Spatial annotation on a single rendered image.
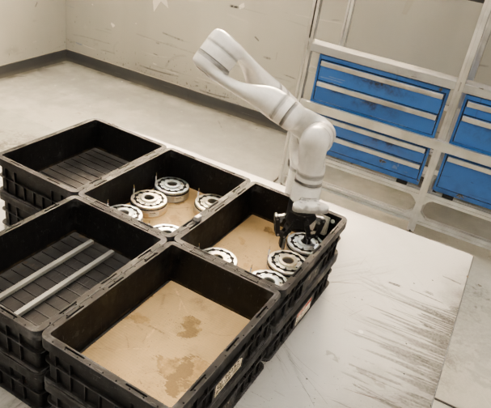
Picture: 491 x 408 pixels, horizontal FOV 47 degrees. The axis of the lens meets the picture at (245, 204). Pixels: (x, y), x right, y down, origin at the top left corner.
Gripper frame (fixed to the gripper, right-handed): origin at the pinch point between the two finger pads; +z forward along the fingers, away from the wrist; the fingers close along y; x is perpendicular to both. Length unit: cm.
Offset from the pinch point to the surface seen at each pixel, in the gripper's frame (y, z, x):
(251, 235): 10.1, 2.7, -7.0
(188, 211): 27.0, 2.7, -18.1
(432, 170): -116, 40, -135
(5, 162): 77, -7, -24
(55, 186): 62, -6, -12
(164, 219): 33.7, 2.8, -13.3
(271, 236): 4.4, 2.6, -7.1
